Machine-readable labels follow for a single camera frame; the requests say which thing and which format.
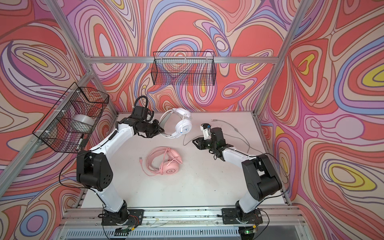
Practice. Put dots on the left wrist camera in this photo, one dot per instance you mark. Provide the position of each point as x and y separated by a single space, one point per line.
142 113

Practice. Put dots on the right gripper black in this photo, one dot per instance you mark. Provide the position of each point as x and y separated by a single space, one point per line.
201 141

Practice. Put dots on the black wire basket left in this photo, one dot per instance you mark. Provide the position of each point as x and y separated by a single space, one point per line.
55 131

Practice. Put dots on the aluminium front rail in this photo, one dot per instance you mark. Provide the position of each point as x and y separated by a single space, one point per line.
207 216

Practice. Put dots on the black marker pen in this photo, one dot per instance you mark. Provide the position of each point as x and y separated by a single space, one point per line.
81 143

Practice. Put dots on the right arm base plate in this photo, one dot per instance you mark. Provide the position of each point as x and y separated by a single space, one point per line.
241 216

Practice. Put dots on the silver tape roll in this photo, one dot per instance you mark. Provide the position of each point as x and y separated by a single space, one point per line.
82 123

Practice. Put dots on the black wire basket back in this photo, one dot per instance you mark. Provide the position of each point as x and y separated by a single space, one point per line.
184 68

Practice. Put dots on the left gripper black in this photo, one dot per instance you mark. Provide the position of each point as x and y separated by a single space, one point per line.
157 129

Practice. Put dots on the pink cat-ear headphones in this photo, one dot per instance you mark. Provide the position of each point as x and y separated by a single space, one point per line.
170 165

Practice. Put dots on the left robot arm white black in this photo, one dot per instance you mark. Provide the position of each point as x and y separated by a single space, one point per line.
93 168

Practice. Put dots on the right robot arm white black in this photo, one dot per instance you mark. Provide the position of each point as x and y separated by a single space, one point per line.
260 174

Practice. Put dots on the black wire basket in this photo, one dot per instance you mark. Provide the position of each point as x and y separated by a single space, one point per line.
55 131
184 68

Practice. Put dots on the white headphones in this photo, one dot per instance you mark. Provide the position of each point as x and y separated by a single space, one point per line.
183 126

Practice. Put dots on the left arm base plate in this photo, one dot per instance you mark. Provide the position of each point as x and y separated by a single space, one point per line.
123 216

